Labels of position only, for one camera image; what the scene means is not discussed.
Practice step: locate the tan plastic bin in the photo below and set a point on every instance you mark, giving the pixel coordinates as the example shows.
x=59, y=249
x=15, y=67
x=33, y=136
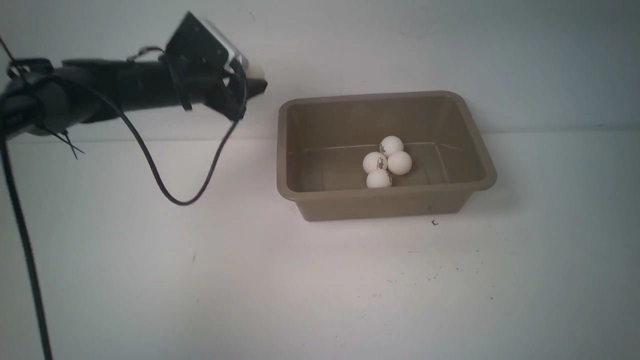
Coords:
x=322, y=142

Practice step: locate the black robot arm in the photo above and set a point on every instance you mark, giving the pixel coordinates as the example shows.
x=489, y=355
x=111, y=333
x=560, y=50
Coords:
x=43, y=100

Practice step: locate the white ping-pong ball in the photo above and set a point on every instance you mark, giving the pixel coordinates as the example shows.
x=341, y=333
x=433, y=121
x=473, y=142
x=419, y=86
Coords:
x=391, y=145
x=378, y=179
x=374, y=161
x=399, y=163

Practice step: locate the black zip tie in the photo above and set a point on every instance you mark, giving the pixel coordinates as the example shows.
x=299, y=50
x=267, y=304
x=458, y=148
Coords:
x=62, y=136

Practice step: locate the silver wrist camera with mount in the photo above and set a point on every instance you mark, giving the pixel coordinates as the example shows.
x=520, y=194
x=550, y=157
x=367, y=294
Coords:
x=197, y=41

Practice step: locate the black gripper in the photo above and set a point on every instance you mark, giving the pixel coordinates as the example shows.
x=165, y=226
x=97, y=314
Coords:
x=225, y=92

